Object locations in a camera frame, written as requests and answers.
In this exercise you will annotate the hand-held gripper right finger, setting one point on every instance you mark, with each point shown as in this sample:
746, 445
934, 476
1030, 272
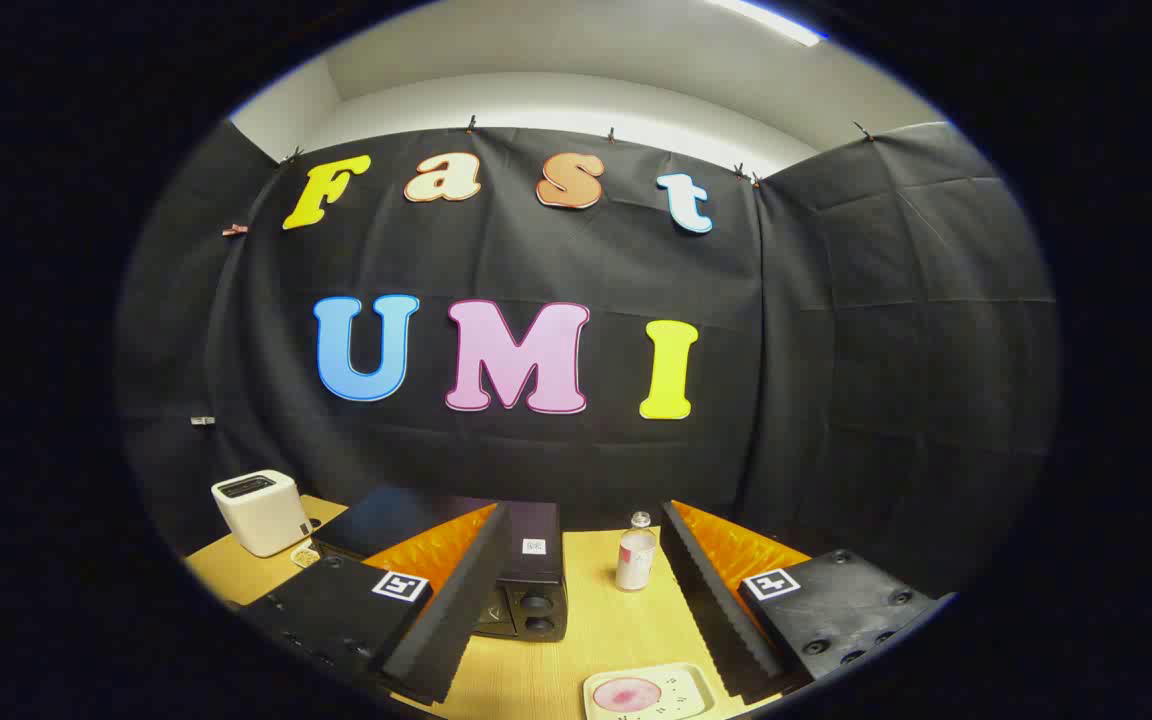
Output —
706, 600

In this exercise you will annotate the clear bottle with pink label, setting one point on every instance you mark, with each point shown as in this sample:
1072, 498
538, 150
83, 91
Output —
635, 560

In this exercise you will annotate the black toaster oven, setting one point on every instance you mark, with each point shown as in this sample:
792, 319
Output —
536, 525

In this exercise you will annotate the white bread toaster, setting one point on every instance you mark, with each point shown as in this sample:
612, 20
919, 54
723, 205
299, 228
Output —
261, 520

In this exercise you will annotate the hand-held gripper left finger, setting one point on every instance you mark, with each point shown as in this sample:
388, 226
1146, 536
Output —
476, 590

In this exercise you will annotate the cream square food tray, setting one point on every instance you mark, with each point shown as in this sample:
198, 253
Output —
686, 690

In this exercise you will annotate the pink ham slice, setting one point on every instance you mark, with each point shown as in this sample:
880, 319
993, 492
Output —
626, 694

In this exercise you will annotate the small white seed dish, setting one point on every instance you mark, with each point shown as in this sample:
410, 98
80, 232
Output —
305, 556

